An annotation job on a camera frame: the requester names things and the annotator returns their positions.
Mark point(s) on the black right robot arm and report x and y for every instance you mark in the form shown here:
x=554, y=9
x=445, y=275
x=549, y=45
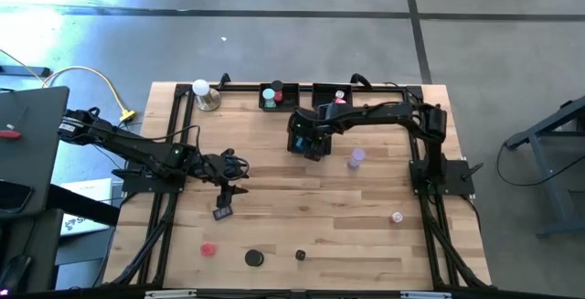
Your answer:
x=379, y=111

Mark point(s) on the black aluminium table frame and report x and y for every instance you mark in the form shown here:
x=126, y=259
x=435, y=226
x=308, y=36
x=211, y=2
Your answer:
x=242, y=88

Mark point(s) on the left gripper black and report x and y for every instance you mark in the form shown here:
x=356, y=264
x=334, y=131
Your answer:
x=219, y=167

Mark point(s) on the purple hourglass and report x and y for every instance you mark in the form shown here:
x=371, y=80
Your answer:
x=356, y=156

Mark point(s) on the yellow hourglass black caps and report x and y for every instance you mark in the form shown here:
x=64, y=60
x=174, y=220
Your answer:
x=254, y=258

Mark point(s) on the bulb lamp brass base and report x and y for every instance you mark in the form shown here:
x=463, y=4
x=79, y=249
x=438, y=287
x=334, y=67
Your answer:
x=201, y=88

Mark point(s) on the white cardboard box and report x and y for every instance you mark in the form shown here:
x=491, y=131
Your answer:
x=84, y=194

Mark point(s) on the green charger white top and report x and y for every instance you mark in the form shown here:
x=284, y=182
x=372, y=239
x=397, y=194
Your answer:
x=339, y=94

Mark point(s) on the dark blue digital clock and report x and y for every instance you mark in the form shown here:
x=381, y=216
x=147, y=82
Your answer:
x=222, y=212

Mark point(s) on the grey metal table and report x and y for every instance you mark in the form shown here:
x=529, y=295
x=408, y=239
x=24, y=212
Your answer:
x=544, y=171

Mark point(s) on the teal digital clock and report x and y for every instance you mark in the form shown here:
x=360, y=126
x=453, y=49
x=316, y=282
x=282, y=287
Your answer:
x=299, y=143

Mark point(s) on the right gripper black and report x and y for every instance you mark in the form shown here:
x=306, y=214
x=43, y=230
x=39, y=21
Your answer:
x=317, y=135

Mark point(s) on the teal hourglass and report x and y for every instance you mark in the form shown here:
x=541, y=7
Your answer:
x=269, y=95

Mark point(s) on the pink charger white top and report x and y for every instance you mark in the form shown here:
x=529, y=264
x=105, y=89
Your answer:
x=396, y=217

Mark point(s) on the red charger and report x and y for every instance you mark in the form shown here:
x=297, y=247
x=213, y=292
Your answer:
x=208, y=249

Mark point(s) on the black flat device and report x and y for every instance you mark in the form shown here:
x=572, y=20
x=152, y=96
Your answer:
x=13, y=196

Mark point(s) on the pink-red charger cube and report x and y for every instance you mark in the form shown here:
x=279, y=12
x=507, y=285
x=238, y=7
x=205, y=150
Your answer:
x=341, y=101

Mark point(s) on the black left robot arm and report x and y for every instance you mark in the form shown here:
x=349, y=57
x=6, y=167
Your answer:
x=137, y=148

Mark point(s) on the grey desk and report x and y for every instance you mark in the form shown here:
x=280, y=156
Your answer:
x=36, y=152

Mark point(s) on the red hourglass black caps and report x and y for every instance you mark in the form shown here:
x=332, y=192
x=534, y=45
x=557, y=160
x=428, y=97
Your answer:
x=277, y=86

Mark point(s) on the silver bracket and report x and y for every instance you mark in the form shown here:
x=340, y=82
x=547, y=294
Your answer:
x=170, y=294
x=425, y=295

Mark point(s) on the black computer mouse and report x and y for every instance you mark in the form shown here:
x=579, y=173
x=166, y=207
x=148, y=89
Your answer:
x=13, y=274

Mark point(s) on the black slotted plastic basket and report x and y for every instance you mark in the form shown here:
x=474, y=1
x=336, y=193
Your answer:
x=292, y=102
x=290, y=146
x=320, y=91

